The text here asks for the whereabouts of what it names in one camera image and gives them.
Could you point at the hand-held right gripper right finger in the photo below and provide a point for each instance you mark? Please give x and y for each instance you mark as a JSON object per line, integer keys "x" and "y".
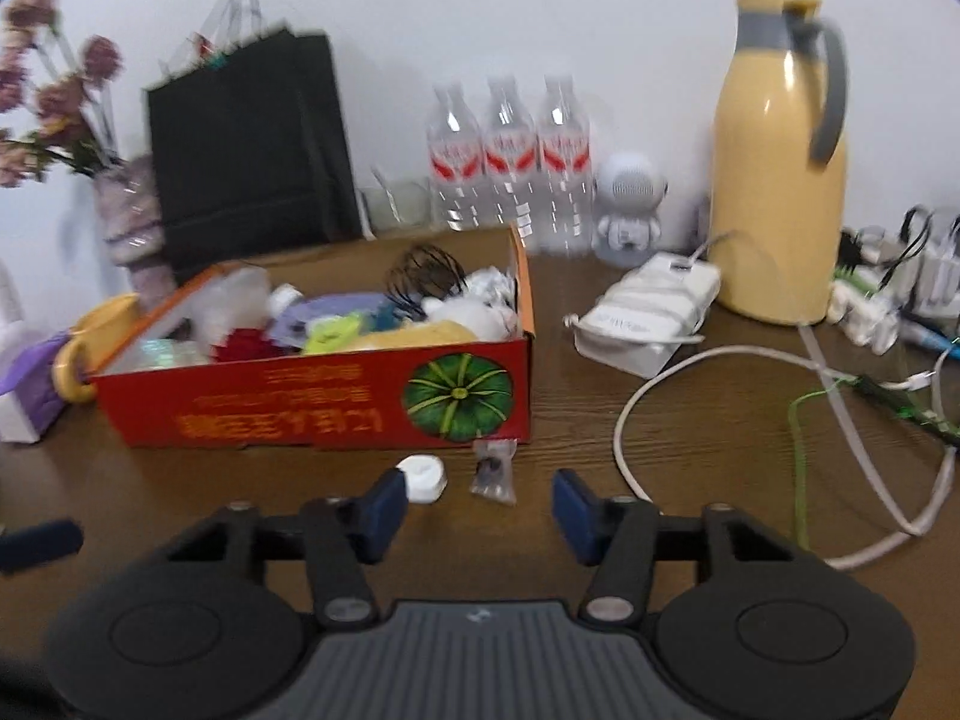
{"x": 577, "y": 517}

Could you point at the white power adapter pack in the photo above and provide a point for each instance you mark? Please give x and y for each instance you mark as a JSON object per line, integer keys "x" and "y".
{"x": 645, "y": 315}

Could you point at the white power strip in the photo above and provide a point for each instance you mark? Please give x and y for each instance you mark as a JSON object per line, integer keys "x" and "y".
{"x": 870, "y": 315}

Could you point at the black paper bag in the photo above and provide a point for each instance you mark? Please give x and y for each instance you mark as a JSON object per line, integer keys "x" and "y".
{"x": 247, "y": 150}

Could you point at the small clear bag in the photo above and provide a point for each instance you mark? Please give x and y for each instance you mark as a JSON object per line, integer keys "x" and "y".
{"x": 493, "y": 472}

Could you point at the yellow thermos jug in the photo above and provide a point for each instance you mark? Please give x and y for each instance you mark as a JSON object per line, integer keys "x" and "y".
{"x": 772, "y": 180}

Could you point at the purple ribbed vase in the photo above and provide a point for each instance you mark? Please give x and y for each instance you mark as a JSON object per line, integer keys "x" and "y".
{"x": 131, "y": 217}

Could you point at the red artificial rose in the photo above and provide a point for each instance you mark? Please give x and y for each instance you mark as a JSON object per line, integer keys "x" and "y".
{"x": 244, "y": 345}

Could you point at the white robot-shaped speaker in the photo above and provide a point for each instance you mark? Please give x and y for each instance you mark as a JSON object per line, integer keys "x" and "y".
{"x": 630, "y": 202}

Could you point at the white paper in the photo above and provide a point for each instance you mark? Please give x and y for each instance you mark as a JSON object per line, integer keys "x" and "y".
{"x": 491, "y": 285}

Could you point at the clear cotton swab container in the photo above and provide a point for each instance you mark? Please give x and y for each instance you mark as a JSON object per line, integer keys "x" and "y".
{"x": 232, "y": 300}

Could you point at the yellow mug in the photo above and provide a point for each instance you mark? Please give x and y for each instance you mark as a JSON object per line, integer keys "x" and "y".
{"x": 105, "y": 315}

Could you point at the purple knit cloth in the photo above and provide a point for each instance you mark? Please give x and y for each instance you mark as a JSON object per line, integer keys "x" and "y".
{"x": 330, "y": 307}

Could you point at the blue pen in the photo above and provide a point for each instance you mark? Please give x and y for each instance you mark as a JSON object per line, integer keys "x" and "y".
{"x": 926, "y": 335}

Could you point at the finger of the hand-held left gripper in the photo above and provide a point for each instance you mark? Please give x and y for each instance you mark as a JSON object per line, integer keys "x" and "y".
{"x": 41, "y": 546}

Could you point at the dried pink roses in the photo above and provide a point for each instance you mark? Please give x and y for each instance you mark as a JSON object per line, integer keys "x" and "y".
{"x": 60, "y": 97}

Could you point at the green tissue packet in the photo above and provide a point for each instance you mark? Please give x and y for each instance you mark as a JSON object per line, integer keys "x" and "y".
{"x": 334, "y": 334}

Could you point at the clear water bottle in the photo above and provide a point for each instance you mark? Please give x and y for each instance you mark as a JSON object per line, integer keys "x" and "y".
{"x": 566, "y": 161}
{"x": 510, "y": 157}
{"x": 454, "y": 157}

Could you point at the clear iridescent plastic bag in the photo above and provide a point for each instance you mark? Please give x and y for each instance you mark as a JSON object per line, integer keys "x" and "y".
{"x": 165, "y": 352}

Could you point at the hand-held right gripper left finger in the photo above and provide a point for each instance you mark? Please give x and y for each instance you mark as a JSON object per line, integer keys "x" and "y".
{"x": 382, "y": 514}

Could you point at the clear glass container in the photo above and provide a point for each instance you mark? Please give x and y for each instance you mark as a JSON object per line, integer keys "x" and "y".
{"x": 405, "y": 206}

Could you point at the white round container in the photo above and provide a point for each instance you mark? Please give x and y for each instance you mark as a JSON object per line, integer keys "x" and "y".
{"x": 285, "y": 298}

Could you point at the red cardboard box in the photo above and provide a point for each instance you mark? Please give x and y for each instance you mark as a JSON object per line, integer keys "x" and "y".
{"x": 300, "y": 405}

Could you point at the purple tissue pack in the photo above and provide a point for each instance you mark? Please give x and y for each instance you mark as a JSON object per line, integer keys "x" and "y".
{"x": 34, "y": 390}

